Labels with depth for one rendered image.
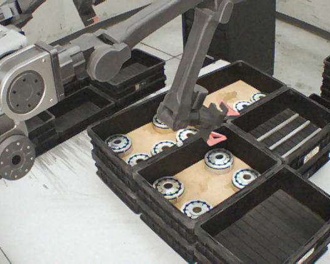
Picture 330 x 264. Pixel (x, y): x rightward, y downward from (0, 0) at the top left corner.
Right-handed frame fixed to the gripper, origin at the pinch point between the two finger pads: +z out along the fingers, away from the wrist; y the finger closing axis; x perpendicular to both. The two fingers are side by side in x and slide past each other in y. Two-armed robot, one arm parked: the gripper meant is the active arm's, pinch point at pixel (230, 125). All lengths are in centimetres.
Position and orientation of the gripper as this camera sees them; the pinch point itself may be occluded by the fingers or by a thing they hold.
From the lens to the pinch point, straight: 145.2
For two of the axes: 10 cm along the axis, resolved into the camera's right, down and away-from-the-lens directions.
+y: -4.0, 8.1, 4.4
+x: 3.4, 5.7, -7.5
